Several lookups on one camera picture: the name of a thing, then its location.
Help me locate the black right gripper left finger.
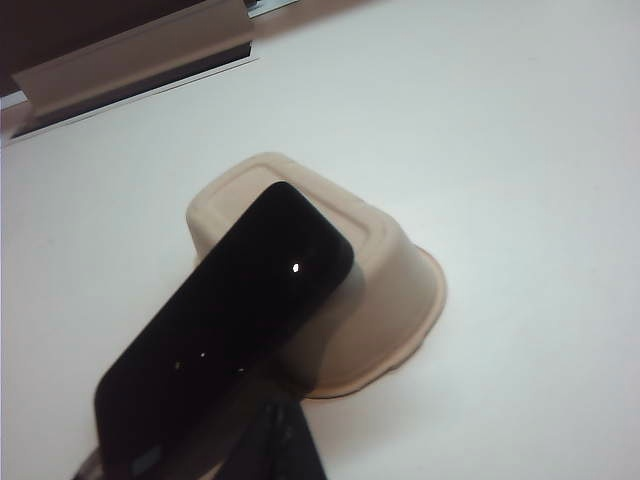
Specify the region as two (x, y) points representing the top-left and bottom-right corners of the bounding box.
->
(72, 435), (109, 480)

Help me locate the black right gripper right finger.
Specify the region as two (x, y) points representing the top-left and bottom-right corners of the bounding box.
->
(224, 380), (329, 480)

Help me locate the black smartphone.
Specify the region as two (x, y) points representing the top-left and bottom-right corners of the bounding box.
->
(93, 180), (356, 480)

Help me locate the grey fabric desk divider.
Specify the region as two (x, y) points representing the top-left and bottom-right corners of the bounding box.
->
(0, 0), (236, 100)

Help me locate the silver metal desk rail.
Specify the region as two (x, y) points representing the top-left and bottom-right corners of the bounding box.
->
(244, 0), (297, 20)

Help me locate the beige pulp tray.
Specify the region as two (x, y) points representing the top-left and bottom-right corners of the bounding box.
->
(184, 151), (448, 401)

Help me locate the white desk cable cover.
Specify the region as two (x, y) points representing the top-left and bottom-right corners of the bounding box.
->
(10, 0), (253, 122)

